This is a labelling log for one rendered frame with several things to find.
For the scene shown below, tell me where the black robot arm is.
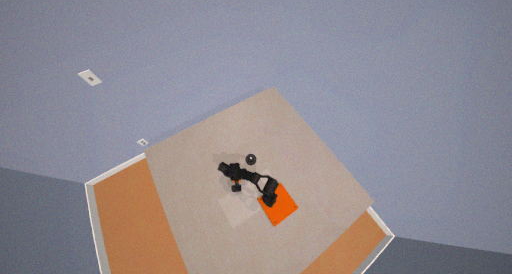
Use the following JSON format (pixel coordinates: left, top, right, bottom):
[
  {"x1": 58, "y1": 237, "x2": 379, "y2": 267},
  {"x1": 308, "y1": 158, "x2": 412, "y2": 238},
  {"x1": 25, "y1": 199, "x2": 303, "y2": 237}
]
[{"x1": 217, "y1": 162, "x2": 279, "y2": 207}]

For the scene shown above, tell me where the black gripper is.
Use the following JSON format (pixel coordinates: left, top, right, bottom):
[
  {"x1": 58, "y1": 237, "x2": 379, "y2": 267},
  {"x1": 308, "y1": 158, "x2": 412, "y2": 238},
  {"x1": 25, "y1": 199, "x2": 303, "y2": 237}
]
[{"x1": 230, "y1": 163, "x2": 241, "y2": 192}]

